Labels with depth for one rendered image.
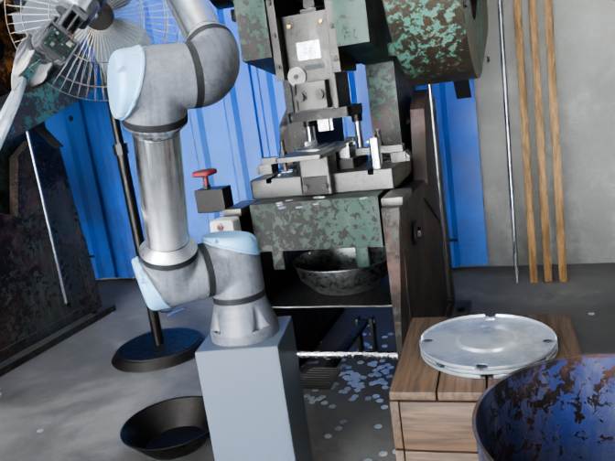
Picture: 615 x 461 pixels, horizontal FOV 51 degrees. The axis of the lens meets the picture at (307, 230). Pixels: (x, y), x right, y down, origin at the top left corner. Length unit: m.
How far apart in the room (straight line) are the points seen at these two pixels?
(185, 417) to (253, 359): 0.77
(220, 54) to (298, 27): 0.83
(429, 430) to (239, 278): 0.49
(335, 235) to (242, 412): 0.63
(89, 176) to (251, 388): 2.70
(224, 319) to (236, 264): 0.12
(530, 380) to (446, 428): 0.29
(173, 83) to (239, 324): 0.53
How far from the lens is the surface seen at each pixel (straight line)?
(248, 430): 1.45
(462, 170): 3.11
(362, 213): 1.80
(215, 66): 1.14
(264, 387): 1.39
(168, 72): 1.12
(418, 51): 1.70
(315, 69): 1.95
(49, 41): 1.45
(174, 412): 2.11
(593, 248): 3.22
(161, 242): 1.27
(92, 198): 3.94
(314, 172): 1.88
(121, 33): 2.45
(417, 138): 2.21
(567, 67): 3.09
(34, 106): 2.89
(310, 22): 1.95
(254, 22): 1.97
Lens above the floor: 0.96
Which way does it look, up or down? 12 degrees down
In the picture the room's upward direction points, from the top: 8 degrees counter-clockwise
